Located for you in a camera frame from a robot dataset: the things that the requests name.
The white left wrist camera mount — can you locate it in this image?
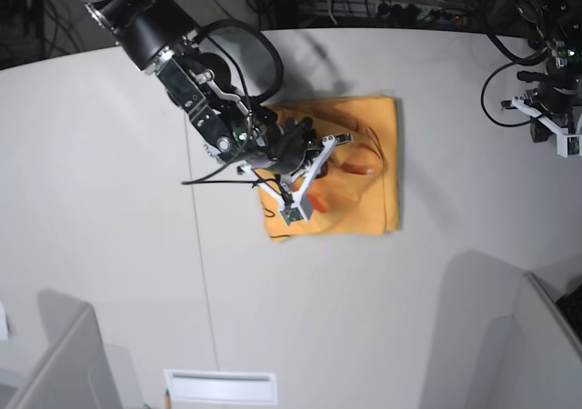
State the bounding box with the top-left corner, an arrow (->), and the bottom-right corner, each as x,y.
501,96 -> 581,158

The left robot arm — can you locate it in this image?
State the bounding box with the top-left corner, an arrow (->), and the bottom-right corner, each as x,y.
481,0 -> 581,156

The grey partition panel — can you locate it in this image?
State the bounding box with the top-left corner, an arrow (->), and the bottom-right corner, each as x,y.
1,304 -> 123,408
510,274 -> 581,408

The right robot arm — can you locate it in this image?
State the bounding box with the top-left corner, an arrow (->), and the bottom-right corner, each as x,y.
80,0 -> 324,176

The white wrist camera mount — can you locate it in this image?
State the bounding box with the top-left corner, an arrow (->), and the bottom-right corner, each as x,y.
237,133 -> 354,226
501,96 -> 581,158

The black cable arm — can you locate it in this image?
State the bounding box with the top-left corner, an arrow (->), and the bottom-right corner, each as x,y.
181,17 -> 286,187
480,61 -> 547,129

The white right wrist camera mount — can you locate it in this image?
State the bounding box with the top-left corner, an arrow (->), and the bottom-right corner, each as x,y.
237,133 -> 354,226

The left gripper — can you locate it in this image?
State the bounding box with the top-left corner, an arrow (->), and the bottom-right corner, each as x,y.
517,71 -> 581,130

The grey partition panel left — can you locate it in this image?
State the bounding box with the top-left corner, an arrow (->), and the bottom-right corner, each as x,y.
1,304 -> 123,408

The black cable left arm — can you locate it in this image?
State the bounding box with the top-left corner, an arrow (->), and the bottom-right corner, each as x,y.
480,61 -> 547,129

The pencil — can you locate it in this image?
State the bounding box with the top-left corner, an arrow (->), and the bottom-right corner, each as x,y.
164,389 -> 172,409

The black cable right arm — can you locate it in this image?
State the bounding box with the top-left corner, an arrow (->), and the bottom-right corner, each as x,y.
181,17 -> 286,187

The grey partition panel right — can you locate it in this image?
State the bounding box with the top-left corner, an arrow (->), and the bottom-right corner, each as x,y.
510,274 -> 581,408

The yellow orange T-shirt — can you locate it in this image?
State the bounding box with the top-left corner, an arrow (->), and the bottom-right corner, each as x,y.
258,95 -> 400,242

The white label plate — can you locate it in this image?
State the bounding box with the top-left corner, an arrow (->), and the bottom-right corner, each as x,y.
164,369 -> 278,405

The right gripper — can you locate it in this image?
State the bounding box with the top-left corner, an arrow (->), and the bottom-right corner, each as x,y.
245,117 -> 324,175

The white power strip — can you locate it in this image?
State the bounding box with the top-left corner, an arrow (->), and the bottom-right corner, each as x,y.
306,0 -> 468,24

